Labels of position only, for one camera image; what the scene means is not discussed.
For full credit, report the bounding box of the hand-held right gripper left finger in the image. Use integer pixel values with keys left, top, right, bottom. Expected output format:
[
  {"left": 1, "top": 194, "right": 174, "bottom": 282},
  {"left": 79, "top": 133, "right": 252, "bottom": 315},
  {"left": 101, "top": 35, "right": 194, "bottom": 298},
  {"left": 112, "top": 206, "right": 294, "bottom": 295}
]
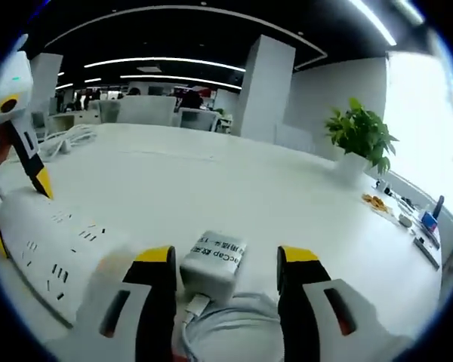
[{"left": 73, "top": 244, "right": 177, "bottom": 362}]

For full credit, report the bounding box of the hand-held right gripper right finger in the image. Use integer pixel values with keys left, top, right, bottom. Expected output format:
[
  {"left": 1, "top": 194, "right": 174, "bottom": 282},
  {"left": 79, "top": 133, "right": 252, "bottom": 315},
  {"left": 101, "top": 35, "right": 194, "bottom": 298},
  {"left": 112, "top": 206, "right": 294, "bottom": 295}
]
[{"left": 277, "top": 244, "right": 412, "bottom": 362}]

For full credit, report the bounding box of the white power strip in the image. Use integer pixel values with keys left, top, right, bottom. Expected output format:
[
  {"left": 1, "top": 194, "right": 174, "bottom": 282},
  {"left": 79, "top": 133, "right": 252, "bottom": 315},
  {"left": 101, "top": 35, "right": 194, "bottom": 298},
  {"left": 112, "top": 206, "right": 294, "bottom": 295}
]
[{"left": 0, "top": 187, "right": 135, "bottom": 330}]

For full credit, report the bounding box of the white charger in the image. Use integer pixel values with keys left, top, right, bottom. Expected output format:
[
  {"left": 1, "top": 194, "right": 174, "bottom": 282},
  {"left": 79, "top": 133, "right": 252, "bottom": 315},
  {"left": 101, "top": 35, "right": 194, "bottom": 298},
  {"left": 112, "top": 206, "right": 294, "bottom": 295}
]
[{"left": 178, "top": 229, "right": 248, "bottom": 303}]

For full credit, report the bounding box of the white desk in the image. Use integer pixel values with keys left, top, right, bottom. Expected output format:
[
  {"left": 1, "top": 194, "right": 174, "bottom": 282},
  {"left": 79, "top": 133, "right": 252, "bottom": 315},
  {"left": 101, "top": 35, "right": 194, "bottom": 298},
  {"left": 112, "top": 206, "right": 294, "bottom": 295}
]
[{"left": 0, "top": 121, "right": 443, "bottom": 362}]

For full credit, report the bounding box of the long ceiling light strip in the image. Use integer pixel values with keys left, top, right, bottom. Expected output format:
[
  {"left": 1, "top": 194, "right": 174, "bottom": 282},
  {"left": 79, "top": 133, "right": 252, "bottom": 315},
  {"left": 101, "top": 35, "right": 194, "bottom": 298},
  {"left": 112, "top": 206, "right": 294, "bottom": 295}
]
[{"left": 347, "top": 0, "right": 398, "bottom": 47}]

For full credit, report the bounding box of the flat white tray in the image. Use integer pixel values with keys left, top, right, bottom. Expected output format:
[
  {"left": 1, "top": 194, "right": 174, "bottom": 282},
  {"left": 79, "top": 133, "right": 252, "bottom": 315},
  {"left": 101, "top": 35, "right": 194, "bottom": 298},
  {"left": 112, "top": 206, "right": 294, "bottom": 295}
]
[{"left": 412, "top": 234, "right": 442, "bottom": 272}]

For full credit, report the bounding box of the wide grey chair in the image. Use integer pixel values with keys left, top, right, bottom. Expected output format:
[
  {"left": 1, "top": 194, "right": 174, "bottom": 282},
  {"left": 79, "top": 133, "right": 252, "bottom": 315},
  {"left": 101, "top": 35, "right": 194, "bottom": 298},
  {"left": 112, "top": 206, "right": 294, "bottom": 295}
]
[{"left": 117, "top": 95, "right": 179, "bottom": 126}]

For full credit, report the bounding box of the orange snack pile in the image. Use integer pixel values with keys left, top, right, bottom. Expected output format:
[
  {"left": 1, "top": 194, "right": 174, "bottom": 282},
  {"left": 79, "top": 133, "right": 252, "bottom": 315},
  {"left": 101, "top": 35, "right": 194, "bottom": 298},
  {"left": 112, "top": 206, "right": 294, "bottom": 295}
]
[{"left": 362, "top": 192, "right": 389, "bottom": 213}]

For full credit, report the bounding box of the blue red box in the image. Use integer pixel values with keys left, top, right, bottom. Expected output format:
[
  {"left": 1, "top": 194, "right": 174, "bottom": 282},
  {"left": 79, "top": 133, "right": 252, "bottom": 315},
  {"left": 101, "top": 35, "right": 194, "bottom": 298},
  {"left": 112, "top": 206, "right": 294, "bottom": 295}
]
[{"left": 418, "top": 210, "right": 439, "bottom": 234}]

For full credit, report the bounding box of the small black white gadget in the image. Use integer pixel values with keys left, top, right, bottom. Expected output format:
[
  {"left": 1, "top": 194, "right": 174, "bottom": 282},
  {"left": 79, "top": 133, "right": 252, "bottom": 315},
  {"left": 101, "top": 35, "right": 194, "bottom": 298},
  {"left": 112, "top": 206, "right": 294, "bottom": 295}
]
[{"left": 374, "top": 179, "right": 394, "bottom": 198}]

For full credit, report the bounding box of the dark bottle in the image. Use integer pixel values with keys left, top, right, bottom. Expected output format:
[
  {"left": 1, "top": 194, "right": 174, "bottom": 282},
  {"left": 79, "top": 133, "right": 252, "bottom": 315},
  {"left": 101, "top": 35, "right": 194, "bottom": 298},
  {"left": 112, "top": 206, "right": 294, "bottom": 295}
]
[{"left": 433, "top": 195, "right": 447, "bottom": 220}]

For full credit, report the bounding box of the small grey chair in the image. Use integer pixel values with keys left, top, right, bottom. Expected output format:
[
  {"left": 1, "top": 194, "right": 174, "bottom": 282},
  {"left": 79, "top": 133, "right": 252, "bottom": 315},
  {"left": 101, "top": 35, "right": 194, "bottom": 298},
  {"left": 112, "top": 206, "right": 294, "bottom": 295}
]
[{"left": 178, "top": 106, "right": 219, "bottom": 132}]

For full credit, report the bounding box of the potted green plant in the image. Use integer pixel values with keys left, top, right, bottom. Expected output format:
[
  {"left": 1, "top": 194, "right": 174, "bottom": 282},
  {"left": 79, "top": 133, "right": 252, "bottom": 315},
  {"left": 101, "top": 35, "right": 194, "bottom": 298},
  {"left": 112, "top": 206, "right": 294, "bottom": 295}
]
[{"left": 323, "top": 97, "right": 400, "bottom": 179}]

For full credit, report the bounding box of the white power strip cable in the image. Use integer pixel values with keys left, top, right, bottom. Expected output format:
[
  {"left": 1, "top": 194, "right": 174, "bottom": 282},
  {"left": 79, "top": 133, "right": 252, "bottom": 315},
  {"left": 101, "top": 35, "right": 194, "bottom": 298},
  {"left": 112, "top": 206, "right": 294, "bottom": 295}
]
[{"left": 35, "top": 123, "right": 100, "bottom": 164}]

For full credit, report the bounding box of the white coiled charger cable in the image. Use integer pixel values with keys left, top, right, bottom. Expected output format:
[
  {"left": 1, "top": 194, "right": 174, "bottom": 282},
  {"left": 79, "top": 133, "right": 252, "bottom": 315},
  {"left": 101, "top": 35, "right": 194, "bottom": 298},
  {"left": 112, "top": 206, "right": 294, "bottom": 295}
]
[{"left": 172, "top": 290, "right": 288, "bottom": 362}]

